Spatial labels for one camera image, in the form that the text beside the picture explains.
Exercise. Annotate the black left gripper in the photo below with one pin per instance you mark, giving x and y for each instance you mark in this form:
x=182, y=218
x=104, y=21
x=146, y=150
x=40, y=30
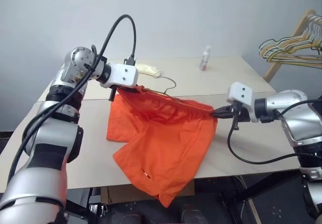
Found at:
x=112, y=93

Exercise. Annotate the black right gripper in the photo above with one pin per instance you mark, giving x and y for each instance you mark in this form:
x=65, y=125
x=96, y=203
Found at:
x=241, y=114

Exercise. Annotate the orange shorts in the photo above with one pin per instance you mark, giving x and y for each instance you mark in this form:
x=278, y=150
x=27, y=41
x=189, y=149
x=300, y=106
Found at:
x=163, y=146

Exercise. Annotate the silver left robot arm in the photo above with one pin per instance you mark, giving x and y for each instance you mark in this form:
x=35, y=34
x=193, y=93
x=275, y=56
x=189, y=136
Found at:
x=50, y=158

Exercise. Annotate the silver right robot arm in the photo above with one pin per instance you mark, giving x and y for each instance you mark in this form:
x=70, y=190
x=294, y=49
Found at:
x=289, y=103

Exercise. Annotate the wooden hanger rack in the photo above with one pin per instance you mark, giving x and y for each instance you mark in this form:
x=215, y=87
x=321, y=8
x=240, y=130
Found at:
x=273, y=70

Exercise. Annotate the cream folded cloth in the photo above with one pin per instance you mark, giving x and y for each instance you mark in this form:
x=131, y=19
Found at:
x=149, y=70

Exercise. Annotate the white bottle with red label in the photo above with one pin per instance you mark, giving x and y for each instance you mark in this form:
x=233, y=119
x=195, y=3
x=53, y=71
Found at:
x=204, y=60

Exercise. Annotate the pale wooden slat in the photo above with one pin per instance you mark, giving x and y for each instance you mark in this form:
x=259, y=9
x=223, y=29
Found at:
x=250, y=201

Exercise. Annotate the brown cardboard box under table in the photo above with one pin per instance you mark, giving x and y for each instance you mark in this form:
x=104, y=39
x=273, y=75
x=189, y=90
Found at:
x=118, y=193

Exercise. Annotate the dark rounded shape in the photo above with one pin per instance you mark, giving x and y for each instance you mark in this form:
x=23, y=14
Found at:
x=190, y=214

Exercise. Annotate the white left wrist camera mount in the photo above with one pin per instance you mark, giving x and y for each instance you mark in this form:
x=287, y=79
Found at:
x=123, y=74

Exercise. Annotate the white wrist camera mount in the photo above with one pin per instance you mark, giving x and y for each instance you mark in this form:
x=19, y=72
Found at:
x=240, y=93
x=123, y=74

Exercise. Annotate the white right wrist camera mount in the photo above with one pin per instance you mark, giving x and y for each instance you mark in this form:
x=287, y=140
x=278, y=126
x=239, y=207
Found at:
x=240, y=93

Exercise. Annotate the black metal table frame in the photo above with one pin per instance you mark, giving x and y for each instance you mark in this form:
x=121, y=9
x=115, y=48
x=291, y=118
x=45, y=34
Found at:
x=261, y=188

